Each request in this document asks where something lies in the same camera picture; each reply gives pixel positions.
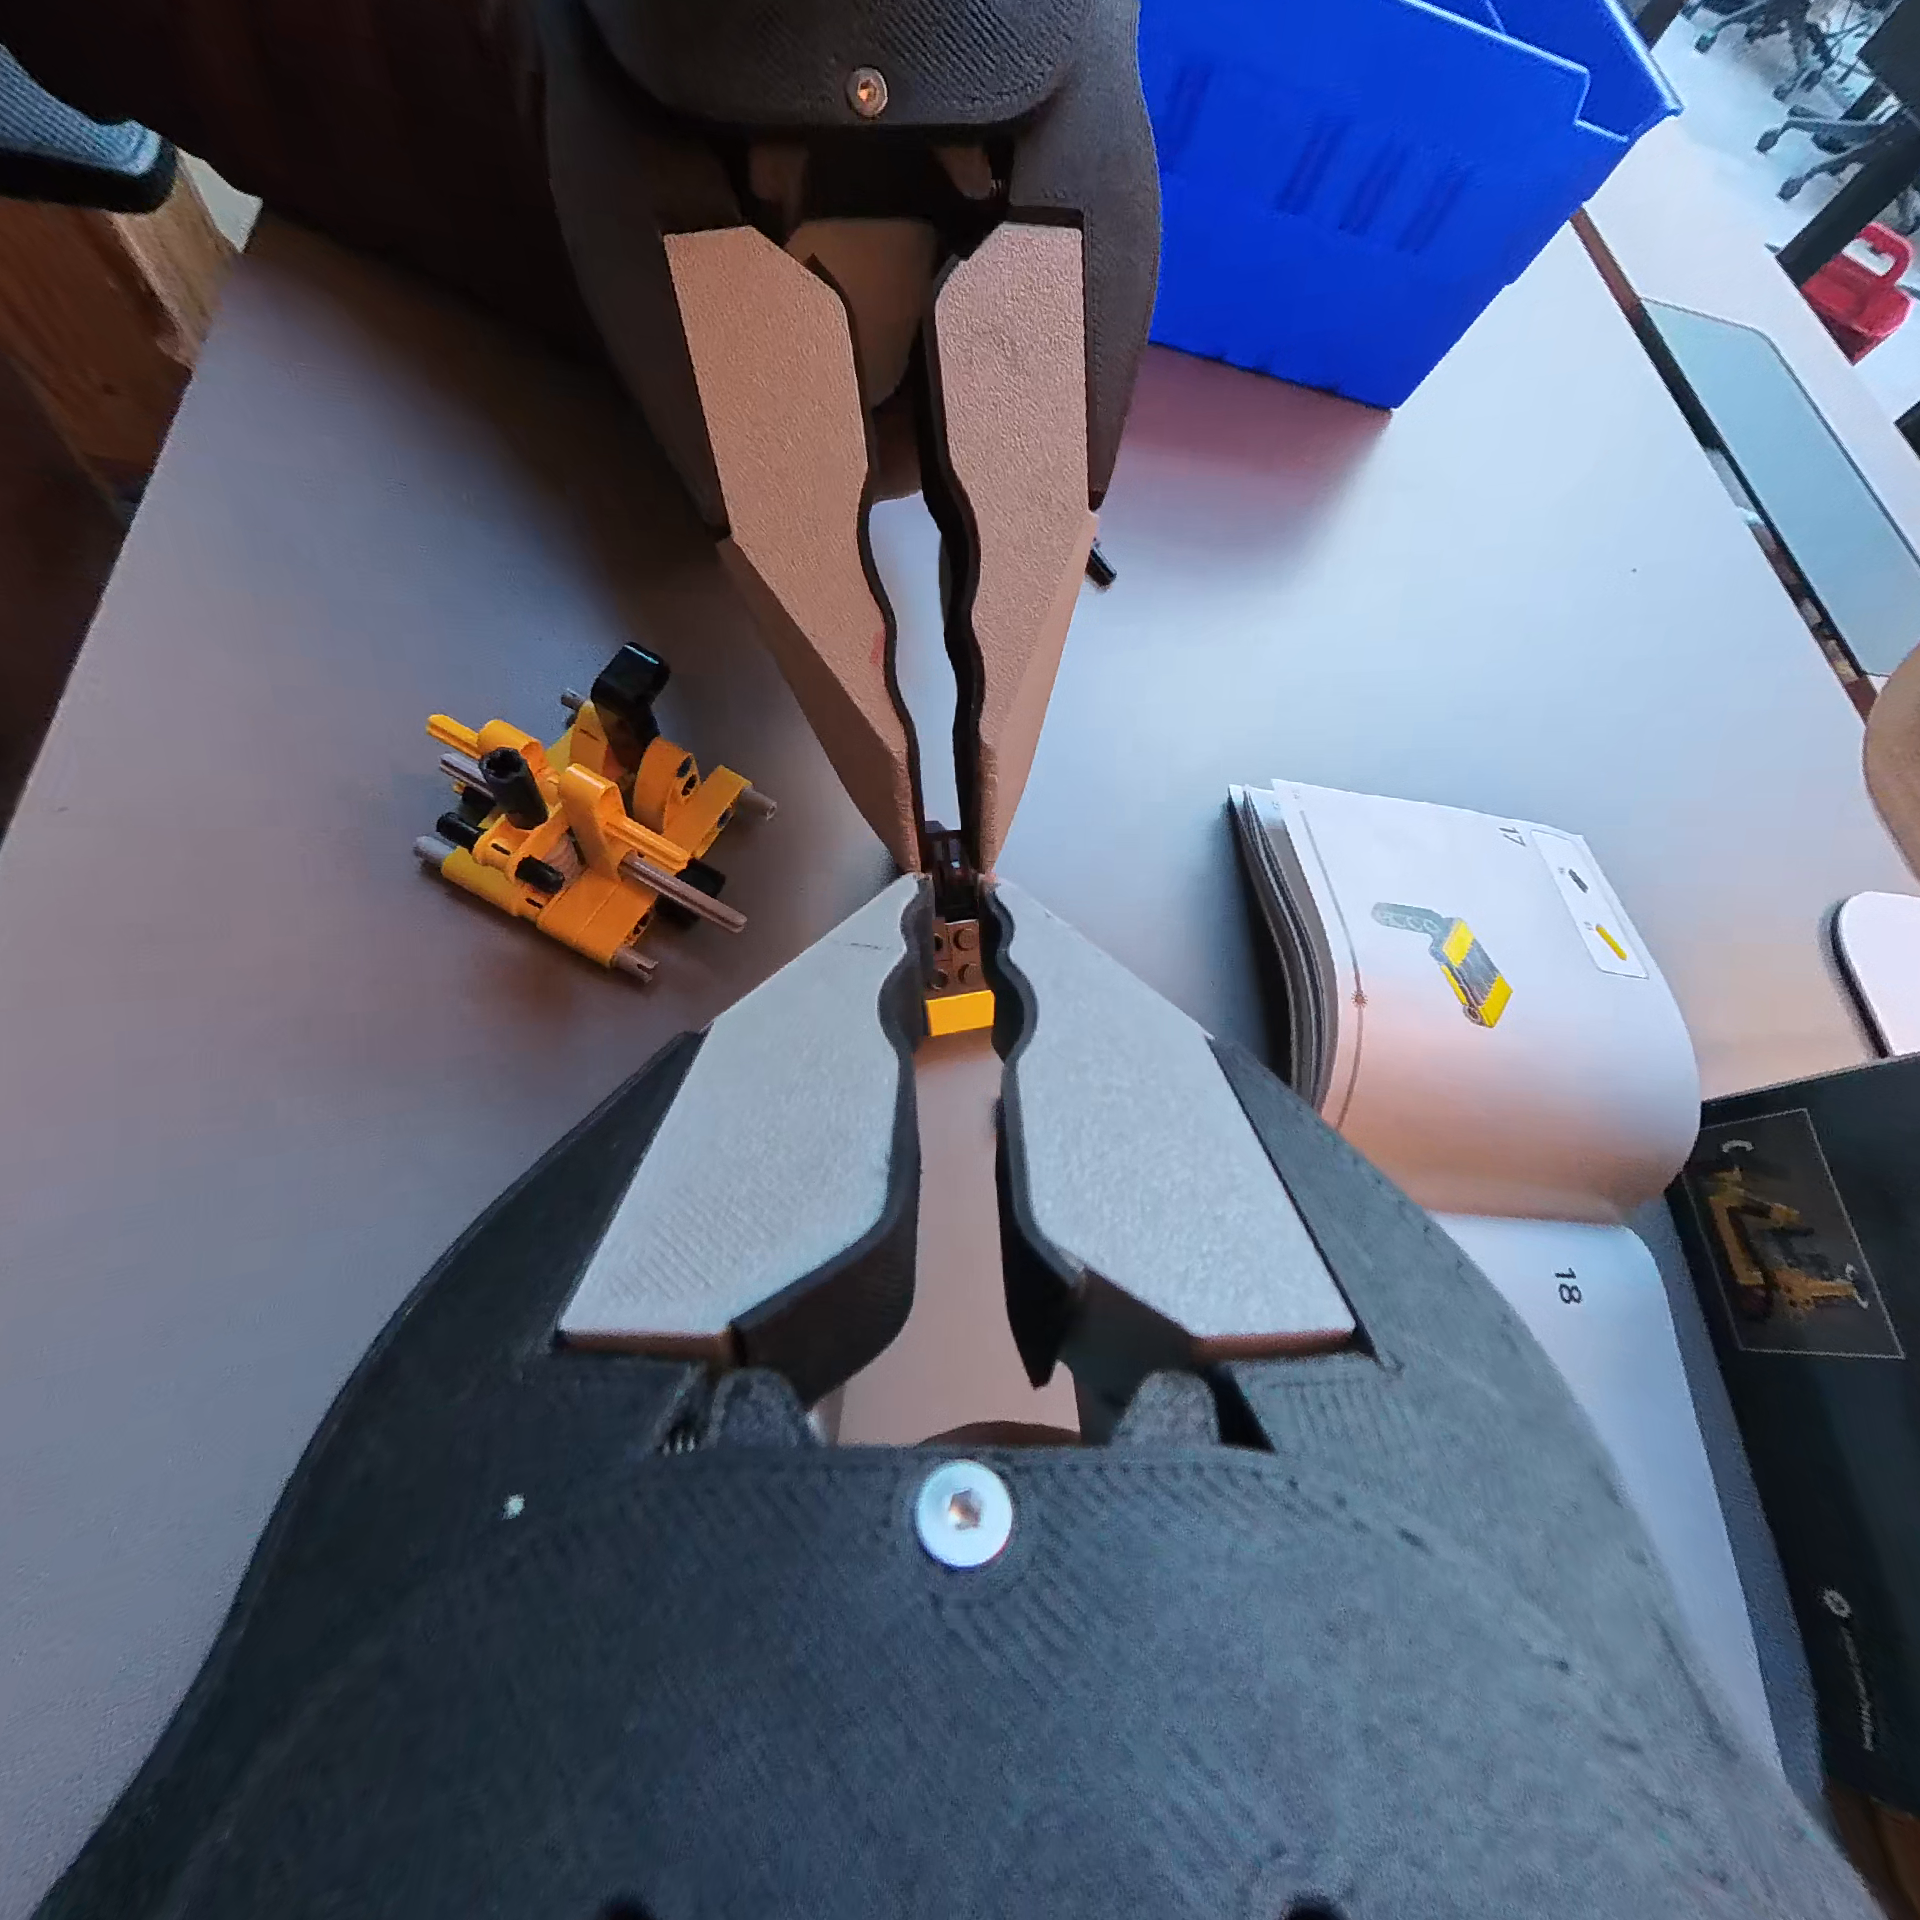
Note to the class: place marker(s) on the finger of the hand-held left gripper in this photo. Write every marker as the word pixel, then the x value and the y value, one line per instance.
pixel 1019 450
pixel 779 481

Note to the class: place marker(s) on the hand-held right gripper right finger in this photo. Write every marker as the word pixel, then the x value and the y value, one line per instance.
pixel 1170 1185

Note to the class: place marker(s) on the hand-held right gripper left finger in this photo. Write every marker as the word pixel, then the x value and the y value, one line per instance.
pixel 751 1170

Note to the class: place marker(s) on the small black yellow lego subassembly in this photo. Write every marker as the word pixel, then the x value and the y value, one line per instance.
pixel 955 1013

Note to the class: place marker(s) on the open lego instruction booklet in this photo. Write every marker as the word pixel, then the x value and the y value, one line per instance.
pixel 1499 1080

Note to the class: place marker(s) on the yellow black lego vehicle assembly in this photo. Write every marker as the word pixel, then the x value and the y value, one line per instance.
pixel 585 839

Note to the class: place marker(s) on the black lego box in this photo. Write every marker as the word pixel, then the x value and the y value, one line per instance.
pixel 1815 1350

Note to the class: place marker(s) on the blue plastic bin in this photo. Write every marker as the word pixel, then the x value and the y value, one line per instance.
pixel 1349 195

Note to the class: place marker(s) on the wooden cabinet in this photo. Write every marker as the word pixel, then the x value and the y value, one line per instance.
pixel 90 329

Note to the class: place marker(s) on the white rounded object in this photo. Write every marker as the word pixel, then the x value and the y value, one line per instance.
pixel 1881 974

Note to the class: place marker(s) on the tan rounded object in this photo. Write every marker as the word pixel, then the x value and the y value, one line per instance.
pixel 1897 763

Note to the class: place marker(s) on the red plastic object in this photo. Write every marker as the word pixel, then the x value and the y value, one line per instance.
pixel 1856 293

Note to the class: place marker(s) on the black office chairs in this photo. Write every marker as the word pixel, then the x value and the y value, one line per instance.
pixel 1822 77

